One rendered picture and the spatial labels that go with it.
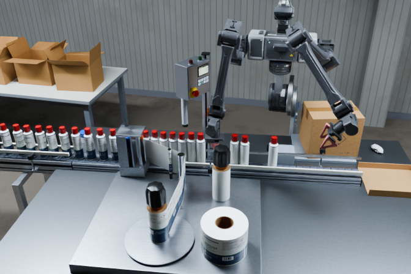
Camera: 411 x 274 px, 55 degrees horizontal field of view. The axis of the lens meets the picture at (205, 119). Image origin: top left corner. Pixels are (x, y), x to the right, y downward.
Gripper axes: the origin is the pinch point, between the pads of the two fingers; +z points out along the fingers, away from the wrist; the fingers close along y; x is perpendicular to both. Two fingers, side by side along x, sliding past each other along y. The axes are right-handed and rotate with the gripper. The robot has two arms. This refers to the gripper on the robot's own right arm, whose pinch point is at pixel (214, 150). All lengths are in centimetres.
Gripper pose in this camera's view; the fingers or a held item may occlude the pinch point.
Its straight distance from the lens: 217.3
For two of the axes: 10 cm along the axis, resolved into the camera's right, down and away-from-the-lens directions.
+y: 9.9, 0.4, -1.2
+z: 0.2, 8.8, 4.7
